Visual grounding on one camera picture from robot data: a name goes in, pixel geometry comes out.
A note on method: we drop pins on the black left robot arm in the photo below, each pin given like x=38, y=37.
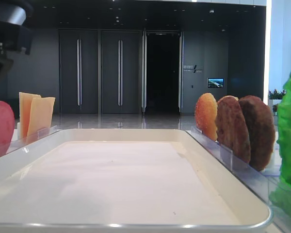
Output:
x=13, y=35

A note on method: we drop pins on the inner brown meat patty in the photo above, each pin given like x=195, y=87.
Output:
x=232, y=130

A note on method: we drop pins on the brown meat patty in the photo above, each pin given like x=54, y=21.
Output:
x=232, y=130
x=260, y=124

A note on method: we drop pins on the outer brown meat patty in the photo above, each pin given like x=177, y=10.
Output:
x=260, y=124

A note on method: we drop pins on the outer orange cheese slice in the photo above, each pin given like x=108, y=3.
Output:
x=25, y=101

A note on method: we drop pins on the inner red tomato slice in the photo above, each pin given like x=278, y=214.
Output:
x=7, y=123

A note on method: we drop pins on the green lettuce leaf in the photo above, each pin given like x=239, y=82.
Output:
x=289, y=136

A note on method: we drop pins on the inner far bun slice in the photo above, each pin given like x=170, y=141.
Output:
x=205, y=115

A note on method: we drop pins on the middle dark double door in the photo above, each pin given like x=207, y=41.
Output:
x=120, y=72

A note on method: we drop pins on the dark double door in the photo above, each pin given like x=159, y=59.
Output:
x=78, y=71
x=120, y=72

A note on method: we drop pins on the white rectangular tray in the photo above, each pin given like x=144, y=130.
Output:
x=253, y=214

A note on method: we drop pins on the left dark double door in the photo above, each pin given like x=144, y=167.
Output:
x=78, y=71

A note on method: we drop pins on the white paper tray liner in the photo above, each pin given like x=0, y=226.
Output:
x=113, y=183

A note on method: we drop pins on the flower planter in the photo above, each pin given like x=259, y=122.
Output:
x=274, y=99

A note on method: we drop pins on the wall display screen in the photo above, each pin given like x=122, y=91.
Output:
x=215, y=83

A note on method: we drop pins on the left long clear rail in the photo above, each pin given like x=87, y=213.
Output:
x=16, y=144

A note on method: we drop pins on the long clear rail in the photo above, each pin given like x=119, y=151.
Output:
x=268, y=187
x=16, y=144

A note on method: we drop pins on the right long clear rail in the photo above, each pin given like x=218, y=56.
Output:
x=268, y=187

